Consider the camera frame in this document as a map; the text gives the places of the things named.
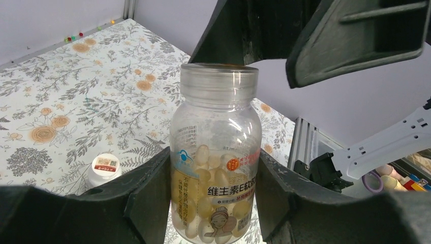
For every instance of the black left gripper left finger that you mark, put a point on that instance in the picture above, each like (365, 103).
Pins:
(132, 208)

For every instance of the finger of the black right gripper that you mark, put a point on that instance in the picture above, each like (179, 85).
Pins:
(343, 37)
(245, 32)

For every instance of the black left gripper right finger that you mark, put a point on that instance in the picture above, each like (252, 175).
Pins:
(292, 209)

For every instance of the white pill bottle orange label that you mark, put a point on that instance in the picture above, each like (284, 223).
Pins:
(104, 168)

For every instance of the clear capsule bottle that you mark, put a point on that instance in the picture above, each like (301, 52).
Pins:
(215, 143)

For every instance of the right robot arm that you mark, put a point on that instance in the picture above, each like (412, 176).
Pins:
(337, 170)

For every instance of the floral patterned mat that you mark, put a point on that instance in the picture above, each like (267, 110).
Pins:
(113, 92)

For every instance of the purple handled scissors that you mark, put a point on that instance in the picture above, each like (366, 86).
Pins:
(372, 182)

